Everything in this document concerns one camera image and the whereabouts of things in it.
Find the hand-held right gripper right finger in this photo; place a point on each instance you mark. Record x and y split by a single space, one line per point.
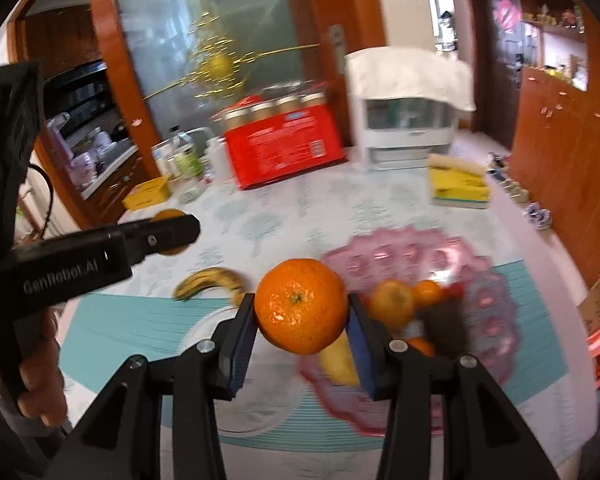
362 355

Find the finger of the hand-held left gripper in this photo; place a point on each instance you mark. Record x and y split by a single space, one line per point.
165 235

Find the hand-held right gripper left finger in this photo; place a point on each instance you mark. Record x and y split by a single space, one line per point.
242 345

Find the pale yellow apple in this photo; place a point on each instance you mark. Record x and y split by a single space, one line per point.
337 360

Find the large orange mandarin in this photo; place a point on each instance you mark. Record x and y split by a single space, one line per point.
300 310

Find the dark green avocado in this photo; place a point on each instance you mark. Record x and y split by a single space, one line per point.
445 330

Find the pink glass fruit bowl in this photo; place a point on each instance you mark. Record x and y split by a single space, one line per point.
380 255

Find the person's left hand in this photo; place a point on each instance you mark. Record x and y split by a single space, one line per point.
45 385

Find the flat yellow box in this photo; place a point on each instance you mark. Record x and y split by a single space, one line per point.
147 194

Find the clear glass cup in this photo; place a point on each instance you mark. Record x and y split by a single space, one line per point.
191 190

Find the yellow apple with red blush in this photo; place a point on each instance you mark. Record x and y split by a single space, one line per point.
392 304

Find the spotted yellow banana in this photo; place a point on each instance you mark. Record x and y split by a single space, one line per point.
205 280

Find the white round plate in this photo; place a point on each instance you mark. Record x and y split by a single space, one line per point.
260 410

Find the clear plastic bottle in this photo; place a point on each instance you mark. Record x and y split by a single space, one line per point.
187 157

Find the white plastic bottle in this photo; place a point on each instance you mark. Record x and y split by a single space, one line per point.
217 160

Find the teal striped placemat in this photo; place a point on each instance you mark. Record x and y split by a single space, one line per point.
130 330

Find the glass jar with tan lid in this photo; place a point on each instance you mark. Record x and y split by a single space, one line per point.
235 119
262 111
313 100
287 105

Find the red cardboard box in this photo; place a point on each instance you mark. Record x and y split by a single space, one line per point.
285 150

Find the gold decorative branches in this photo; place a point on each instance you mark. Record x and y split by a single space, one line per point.
220 65

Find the yellow sponge pack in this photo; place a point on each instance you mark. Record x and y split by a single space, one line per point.
457 182

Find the white countertop appliance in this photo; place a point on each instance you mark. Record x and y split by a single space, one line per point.
405 135

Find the blue white wrapper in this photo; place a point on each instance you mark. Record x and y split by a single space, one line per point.
539 215

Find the white cloth cover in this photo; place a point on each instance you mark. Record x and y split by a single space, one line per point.
410 75

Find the wooden cabinet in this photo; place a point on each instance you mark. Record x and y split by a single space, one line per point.
555 135

